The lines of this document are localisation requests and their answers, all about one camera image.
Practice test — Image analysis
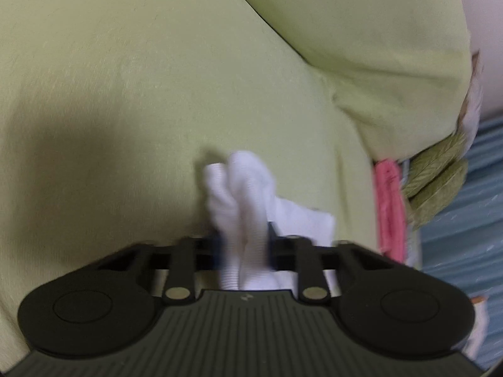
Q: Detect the white t-shirt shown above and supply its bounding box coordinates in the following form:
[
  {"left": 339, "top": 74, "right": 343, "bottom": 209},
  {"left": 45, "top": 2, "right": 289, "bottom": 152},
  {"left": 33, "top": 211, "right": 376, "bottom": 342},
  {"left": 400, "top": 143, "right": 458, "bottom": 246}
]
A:
[{"left": 202, "top": 150, "right": 338, "bottom": 297}]

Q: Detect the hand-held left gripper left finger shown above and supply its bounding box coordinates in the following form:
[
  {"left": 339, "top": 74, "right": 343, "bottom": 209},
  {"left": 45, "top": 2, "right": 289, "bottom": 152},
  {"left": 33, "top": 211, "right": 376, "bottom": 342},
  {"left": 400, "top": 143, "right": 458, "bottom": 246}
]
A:
[{"left": 95, "top": 236, "right": 226, "bottom": 307}]

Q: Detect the green covered sofa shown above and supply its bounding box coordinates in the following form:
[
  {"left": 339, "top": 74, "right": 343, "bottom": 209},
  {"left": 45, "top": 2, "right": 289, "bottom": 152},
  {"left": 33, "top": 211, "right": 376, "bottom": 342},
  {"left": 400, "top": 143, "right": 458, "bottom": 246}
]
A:
[{"left": 0, "top": 0, "right": 474, "bottom": 377}]

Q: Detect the green leaf pattern cushion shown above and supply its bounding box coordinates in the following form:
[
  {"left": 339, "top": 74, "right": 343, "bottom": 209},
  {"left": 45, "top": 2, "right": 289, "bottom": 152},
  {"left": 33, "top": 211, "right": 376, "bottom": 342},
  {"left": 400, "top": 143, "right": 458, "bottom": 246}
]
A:
[{"left": 403, "top": 131, "right": 470, "bottom": 222}]

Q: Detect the blue striped mat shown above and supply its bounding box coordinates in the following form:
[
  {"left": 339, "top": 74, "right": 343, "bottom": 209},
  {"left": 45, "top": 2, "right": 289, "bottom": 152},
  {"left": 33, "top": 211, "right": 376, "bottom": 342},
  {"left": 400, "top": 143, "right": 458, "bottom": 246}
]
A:
[{"left": 418, "top": 117, "right": 503, "bottom": 374}]

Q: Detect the pink cloth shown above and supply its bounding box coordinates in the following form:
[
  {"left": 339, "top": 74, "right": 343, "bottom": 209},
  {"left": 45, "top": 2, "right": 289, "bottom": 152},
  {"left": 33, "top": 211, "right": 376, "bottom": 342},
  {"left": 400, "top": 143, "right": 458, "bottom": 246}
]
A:
[{"left": 373, "top": 158, "right": 408, "bottom": 263}]

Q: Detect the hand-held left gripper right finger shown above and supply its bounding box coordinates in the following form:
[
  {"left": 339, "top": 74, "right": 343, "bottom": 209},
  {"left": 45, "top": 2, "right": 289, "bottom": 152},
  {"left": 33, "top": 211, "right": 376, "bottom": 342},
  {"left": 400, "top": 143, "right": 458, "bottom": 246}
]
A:
[{"left": 267, "top": 223, "right": 394, "bottom": 306}]

